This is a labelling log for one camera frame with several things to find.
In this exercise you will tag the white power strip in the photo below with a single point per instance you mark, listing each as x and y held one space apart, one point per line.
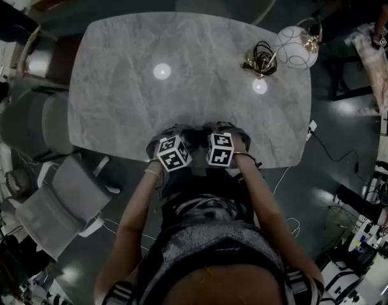
311 130

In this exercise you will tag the person's grey patterned top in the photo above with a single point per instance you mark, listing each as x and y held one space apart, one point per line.
212 246

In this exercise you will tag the white round side table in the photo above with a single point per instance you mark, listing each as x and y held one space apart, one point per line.
365 238

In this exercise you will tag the grey office chair white frame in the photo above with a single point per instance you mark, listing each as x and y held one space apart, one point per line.
63 208

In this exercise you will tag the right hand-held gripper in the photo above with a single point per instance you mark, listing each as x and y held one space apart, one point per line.
220 156

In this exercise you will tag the person's right forearm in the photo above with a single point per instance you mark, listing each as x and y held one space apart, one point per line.
260 195

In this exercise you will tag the person's left forearm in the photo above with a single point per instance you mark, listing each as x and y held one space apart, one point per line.
133 214

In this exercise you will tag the person's black trousers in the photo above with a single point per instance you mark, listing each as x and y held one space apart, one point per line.
197 183

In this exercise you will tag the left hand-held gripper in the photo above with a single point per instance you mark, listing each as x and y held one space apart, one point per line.
173 157

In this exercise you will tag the beige patterned covered table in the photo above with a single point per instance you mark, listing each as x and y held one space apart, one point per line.
378 68

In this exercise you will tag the grey upholstered armchair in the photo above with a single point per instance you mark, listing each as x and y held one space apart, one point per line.
31 122

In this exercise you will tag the wooden chair dark seat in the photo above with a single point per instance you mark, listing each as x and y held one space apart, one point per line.
63 59

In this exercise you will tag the white globe table lamp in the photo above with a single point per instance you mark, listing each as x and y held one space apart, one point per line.
295 46

